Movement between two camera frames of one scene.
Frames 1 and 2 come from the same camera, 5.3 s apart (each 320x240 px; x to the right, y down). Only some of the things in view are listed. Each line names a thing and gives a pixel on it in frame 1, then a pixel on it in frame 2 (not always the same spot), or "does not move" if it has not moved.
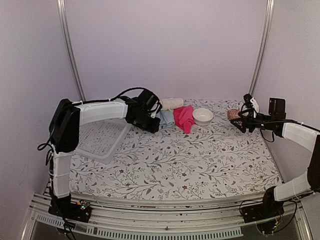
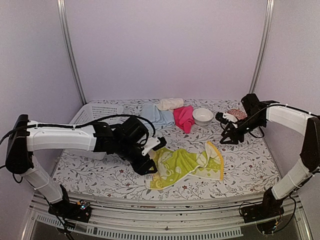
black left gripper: [154, 127] → [145, 165]
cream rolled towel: [170, 104] does not move
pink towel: [184, 118] does not move
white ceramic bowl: [202, 116] does not move
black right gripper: [245, 119] → [232, 133]
